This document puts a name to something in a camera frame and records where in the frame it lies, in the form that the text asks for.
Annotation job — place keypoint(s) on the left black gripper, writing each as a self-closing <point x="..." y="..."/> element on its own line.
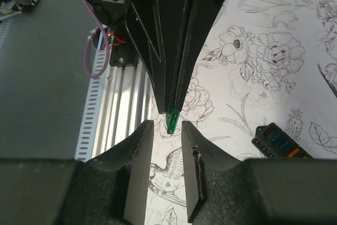
<point x="144" y="30"/>

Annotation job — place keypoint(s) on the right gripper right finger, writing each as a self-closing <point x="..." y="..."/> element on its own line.
<point x="214" y="180"/>

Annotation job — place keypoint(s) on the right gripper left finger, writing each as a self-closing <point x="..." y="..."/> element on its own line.
<point x="129" y="163"/>

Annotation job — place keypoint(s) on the small green fuse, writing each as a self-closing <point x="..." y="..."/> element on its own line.
<point x="172" y="118"/>

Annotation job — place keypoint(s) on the black fuse box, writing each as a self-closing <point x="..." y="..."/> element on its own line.
<point x="273" y="142"/>

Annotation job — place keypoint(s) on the floral patterned table mat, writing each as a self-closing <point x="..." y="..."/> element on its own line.
<point x="264" y="61"/>

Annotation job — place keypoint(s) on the aluminium front rail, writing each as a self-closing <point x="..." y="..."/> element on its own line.
<point x="124" y="105"/>

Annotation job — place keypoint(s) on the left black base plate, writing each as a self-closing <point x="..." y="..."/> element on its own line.
<point x="123" y="52"/>

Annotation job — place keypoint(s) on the white slotted cable duct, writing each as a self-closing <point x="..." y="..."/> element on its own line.
<point x="87" y="133"/>

